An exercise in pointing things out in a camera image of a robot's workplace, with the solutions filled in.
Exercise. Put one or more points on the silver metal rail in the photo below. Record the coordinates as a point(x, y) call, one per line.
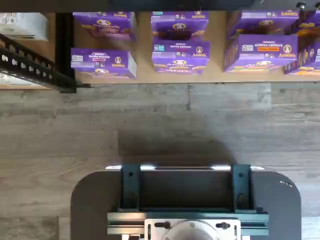
point(180, 167)

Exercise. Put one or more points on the wooden shelf board under Annie's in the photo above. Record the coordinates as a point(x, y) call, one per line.
point(216, 75)

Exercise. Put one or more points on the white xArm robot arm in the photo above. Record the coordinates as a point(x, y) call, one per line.
point(192, 232)

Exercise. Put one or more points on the purple Annie's pasta box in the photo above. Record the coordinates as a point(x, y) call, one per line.
point(180, 22)
point(105, 25)
point(260, 22)
point(180, 56)
point(103, 62)

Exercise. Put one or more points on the long teal aluminium extrusion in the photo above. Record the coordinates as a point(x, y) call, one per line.
point(125, 222)

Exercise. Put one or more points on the purple Annie's box orange label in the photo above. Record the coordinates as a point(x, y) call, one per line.
point(260, 50)

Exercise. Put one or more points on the black perforated low shelf beam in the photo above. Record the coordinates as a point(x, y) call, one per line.
point(30, 66)

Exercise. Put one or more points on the white box dark pattern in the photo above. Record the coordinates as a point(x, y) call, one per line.
point(22, 25)

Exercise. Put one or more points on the dark grey cart plate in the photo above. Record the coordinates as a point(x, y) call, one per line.
point(95, 200)

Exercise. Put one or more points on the short teal aluminium bracket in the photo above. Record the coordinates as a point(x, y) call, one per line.
point(130, 187)
point(241, 187)

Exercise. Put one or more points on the black shelf beam under snacks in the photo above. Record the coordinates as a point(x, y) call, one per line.
point(200, 5)

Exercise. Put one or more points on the purple Annie's box orange macaroni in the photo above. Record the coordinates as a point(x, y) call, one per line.
point(310, 25)
point(310, 60)

